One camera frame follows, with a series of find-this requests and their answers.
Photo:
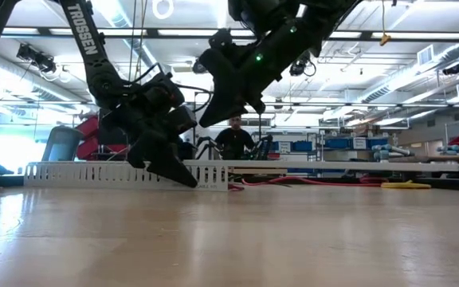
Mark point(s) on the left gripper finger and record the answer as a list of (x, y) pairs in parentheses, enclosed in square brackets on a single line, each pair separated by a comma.
[(173, 167), (142, 151)]

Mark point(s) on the white duct cover strip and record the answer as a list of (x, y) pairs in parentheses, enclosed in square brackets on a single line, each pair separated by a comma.
[(333, 166)]

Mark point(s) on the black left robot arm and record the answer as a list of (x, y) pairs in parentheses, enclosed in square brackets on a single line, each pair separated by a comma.
[(86, 44)]

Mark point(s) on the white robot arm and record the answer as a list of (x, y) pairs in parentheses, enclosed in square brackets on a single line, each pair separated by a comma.
[(381, 153)]

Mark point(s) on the black background robot arm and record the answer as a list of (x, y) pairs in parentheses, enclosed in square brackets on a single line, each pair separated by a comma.
[(264, 147), (207, 145)]

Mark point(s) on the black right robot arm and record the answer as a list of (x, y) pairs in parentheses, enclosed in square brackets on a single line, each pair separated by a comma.
[(313, 16)]

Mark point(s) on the black monitor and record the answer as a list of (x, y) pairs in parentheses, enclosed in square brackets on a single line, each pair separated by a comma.
[(112, 137)]

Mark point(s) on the person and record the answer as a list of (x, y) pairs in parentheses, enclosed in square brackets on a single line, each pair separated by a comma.
[(234, 143)]

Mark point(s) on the white LED light bar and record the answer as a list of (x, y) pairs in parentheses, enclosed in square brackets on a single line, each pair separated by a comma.
[(189, 32), (345, 34)]

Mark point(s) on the blue white office chair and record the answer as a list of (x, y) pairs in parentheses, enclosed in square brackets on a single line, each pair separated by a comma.
[(60, 147)]

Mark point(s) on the blue storage bin shelf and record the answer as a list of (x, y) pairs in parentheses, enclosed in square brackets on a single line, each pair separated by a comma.
[(335, 143)]

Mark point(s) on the yellow hanging hook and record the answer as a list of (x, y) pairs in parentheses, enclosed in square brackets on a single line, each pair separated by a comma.
[(385, 39)]

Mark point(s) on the wooden workbench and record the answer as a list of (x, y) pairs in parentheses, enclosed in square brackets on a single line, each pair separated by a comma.
[(452, 158)]

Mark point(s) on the black overhead camera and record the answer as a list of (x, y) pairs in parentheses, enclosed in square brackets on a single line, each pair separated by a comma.
[(299, 68)]

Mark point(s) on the black ceiling camera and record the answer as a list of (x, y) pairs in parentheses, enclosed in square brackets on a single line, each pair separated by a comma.
[(36, 60), (452, 69), (197, 68)]

